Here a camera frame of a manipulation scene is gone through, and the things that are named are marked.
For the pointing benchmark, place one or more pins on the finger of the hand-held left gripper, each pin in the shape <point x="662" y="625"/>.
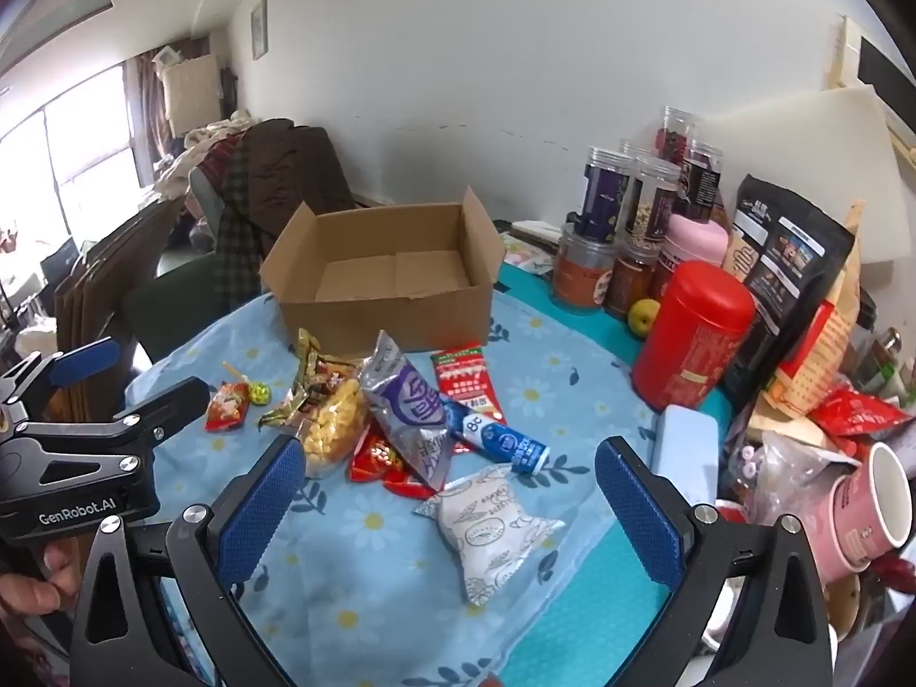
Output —
<point x="172" y="401"/>
<point x="86" y="361"/>

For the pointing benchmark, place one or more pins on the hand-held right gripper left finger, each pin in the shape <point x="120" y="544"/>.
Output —
<point x="261" y="508"/>

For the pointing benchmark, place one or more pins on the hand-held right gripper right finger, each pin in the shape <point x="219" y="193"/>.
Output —
<point x="640" y="515"/>

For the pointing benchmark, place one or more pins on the green lollipop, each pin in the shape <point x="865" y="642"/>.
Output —
<point x="259" y="393"/>

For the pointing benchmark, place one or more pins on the yellow puffed snack bag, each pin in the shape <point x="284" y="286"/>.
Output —
<point x="333" y="429"/>

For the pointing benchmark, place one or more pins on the red gold snack packet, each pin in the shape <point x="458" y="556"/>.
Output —
<point x="376" y="461"/>

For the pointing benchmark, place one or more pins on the gold green snack packet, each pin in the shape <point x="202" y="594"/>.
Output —
<point x="311" y="372"/>

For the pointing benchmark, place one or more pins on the blue white tube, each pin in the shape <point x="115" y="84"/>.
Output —
<point x="501" y="440"/>

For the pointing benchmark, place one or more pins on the purple silver snack packet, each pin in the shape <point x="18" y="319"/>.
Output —
<point x="401" y="408"/>

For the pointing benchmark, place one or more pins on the long red snack packet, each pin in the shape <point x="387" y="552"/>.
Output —
<point x="465" y="379"/>

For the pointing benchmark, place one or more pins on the cardboard box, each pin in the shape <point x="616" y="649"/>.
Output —
<point x="386" y="315"/>

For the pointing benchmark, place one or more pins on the person's left hand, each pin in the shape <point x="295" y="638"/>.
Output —
<point x="43" y="587"/>

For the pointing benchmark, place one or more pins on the small red candy packet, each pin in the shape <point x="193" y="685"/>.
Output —
<point x="227" y="408"/>

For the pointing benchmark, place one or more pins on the stack of cardboard sheets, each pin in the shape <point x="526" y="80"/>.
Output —
<point x="107" y="279"/>

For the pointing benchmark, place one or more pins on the light blue case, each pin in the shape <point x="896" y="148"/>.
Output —
<point x="687" y="444"/>

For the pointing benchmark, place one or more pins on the green chair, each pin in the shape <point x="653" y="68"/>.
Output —
<point x="172" y="308"/>

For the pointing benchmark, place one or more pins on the teal table mat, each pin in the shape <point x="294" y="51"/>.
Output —
<point x="608" y="630"/>

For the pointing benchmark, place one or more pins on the blue floral tablecloth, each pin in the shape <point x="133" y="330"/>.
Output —
<point x="358" y="587"/>

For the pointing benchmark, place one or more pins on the clear plastic bag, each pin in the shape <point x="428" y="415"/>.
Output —
<point x="787" y="472"/>

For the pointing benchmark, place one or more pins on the white printed snack packet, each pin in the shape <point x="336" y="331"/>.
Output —
<point x="486" y="529"/>

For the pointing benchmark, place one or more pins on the dark plaid garment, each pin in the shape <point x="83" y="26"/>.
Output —
<point x="236" y="257"/>

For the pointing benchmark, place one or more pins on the red tin canister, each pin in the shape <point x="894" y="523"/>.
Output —
<point x="687" y="343"/>

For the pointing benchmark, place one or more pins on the yellow green apple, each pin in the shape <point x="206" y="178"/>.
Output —
<point x="642" y="316"/>

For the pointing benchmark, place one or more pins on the stack of pink paper cups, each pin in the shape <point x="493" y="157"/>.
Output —
<point x="851" y="515"/>

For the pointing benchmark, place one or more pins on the crumpled red packet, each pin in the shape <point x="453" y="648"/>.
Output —
<point x="851" y="411"/>

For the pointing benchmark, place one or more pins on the jar of brown red contents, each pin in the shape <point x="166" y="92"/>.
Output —
<point x="630" y="279"/>

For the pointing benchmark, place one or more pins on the jar of orange contents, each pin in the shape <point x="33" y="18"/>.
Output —
<point x="579" y="275"/>

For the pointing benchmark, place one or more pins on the brown curtain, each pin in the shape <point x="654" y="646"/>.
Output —
<point x="147" y="114"/>

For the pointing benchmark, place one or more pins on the brown jacket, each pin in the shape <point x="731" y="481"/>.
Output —
<point x="286" y="164"/>

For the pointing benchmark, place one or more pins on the pink bottle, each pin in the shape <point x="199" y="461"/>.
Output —
<point x="690" y="243"/>

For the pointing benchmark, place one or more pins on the beige storage box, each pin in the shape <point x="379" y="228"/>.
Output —
<point x="190" y="93"/>

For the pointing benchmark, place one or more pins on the black snack bag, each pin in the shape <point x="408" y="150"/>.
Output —
<point x="787" y="265"/>

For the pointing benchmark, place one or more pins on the clear jar of grains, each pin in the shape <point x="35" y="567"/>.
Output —
<point x="651" y="204"/>

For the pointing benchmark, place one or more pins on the dark glass jars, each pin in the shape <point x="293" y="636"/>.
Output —
<point x="605" y="193"/>

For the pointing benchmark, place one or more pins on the dark label clear jar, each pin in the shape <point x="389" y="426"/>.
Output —
<point x="701" y="182"/>

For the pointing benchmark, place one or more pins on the tall jar of red berries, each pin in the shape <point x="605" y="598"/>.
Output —
<point x="676" y="139"/>

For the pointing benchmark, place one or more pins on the white foam board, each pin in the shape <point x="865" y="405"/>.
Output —
<point x="823" y="157"/>

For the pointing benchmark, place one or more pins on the framed wall picture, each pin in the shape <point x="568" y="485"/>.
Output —
<point x="259" y="28"/>

